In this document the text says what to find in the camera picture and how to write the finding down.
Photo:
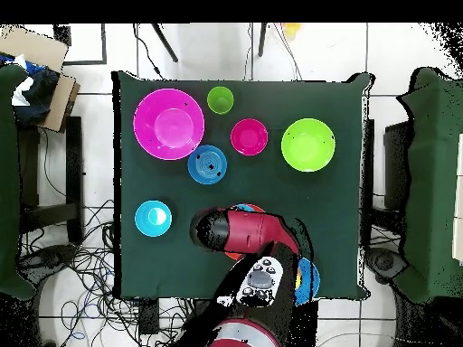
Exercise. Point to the orange-red bowl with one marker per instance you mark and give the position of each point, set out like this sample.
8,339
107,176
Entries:
258,208

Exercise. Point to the large blue bowl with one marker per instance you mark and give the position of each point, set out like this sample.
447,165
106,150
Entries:
309,280

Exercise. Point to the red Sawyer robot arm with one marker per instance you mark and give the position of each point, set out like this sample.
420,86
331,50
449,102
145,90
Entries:
246,231

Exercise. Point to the blue flat-bottomed bowl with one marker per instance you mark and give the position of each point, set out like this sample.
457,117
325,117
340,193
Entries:
207,165

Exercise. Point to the small pink-red bowl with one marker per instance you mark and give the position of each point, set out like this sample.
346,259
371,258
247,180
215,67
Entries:
249,137

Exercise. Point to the green bowl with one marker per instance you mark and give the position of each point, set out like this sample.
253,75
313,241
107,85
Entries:
308,144

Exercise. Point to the small light blue ribbed bowl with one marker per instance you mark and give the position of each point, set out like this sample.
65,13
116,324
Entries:
144,220

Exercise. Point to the large pink bowl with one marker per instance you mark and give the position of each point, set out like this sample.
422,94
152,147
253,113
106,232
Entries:
168,124

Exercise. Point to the green cup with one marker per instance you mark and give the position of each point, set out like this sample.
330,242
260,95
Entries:
220,100

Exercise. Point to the dark green tablecloth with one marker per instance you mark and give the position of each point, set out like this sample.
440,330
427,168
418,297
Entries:
325,217

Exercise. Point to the black power brick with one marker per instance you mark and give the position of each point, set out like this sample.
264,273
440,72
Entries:
149,318

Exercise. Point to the black stand leg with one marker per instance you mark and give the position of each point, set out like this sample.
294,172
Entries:
262,39
164,42

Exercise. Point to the black box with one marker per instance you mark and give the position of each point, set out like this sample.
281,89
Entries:
396,162

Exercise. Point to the yellow object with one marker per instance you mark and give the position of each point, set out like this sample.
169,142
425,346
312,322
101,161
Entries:
291,29

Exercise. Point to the green-clothed side table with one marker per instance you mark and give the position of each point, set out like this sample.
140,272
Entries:
430,180
7,180

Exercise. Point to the dark clothing bundle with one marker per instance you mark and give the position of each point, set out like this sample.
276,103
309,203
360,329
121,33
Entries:
36,94

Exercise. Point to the white panel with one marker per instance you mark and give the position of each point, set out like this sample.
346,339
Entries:
459,198

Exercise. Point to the cardboard box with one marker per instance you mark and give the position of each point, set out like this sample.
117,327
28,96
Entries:
32,43

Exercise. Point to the black stool frame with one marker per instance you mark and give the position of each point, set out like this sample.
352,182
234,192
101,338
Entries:
74,162

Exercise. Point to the black pedestal foot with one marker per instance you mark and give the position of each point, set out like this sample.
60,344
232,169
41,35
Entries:
50,256
383,263

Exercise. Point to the black floor frame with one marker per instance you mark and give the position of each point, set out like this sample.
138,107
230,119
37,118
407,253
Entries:
104,43

